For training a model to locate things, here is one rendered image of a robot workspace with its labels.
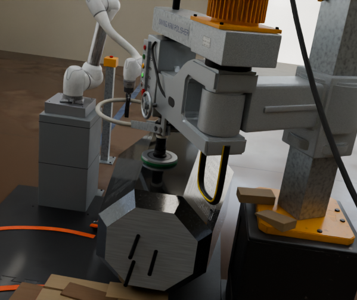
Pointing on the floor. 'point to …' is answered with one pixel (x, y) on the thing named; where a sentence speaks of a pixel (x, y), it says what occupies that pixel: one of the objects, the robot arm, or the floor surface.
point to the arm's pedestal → (68, 161)
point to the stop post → (111, 63)
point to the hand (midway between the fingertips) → (126, 112)
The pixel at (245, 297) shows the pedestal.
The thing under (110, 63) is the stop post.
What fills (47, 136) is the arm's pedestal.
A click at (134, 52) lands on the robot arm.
